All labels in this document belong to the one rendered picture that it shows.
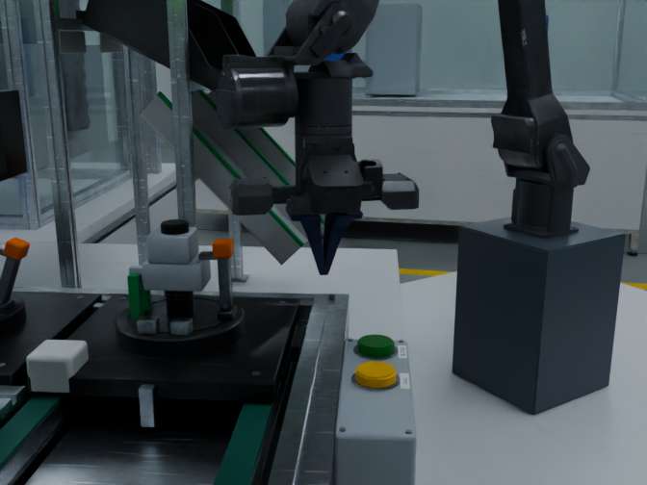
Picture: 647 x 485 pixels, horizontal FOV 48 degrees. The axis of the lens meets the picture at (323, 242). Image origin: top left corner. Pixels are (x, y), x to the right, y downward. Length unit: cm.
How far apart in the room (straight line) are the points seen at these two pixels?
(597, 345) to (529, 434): 16
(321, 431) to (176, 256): 25
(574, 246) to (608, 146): 393
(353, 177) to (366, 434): 23
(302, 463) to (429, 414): 31
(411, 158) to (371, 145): 27
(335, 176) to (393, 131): 408
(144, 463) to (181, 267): 21
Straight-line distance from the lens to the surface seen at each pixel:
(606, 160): 480
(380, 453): 64
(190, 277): 78
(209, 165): 99
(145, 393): 71
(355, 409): 67
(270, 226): 98
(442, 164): 475
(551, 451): 84
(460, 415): 89
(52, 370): 75
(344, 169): 68
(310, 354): 78
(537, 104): 86
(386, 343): 78
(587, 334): 93
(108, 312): 91
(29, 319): 91
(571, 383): 94
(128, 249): 159
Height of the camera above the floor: 128
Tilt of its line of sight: 15 degrees down
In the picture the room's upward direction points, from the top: straight up
